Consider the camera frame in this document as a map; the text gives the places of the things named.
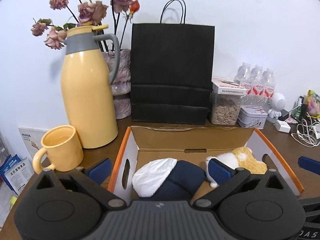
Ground white and yellow plush toy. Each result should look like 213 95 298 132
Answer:
205 147 267 189

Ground yellow ceramic mug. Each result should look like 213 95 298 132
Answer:
33 125 84 174

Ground white charger adapter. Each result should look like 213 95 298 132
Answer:
274 120 291 133

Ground red cardboard box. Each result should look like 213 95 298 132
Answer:
107 126 304 203

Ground small printed tin box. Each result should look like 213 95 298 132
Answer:
237 106 268 129

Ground colourful snack bag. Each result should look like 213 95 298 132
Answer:
307 89 320 118

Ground yellow thermos jug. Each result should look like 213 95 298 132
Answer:
61 24 120 148

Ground white robot figurine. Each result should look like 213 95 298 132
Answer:
267 92 286 124

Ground blue booklets on floor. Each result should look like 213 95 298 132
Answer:
1 155 34 196

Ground clear jar of seeds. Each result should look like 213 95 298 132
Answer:
210 77 246 126

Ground water bottle middle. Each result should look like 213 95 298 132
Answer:
248 64 264 107

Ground water bottle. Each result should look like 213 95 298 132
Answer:
261 68 276 112
234 62 251 84
248 64 264 107

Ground water bottle right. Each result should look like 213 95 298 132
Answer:
261 68 276 112

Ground pink fuzzy vase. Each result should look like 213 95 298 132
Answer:
111 49 131 120

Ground water bottle left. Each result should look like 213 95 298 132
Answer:
234 62 251 84

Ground black paper shopping bag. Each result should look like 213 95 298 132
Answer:
131 0 215 125

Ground dried rose bouquet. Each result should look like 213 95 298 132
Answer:
31 0 140 50

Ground tangle of white cables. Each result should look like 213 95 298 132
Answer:
290 112 320 148

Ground white wall panel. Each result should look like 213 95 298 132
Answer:
18 127 47 159

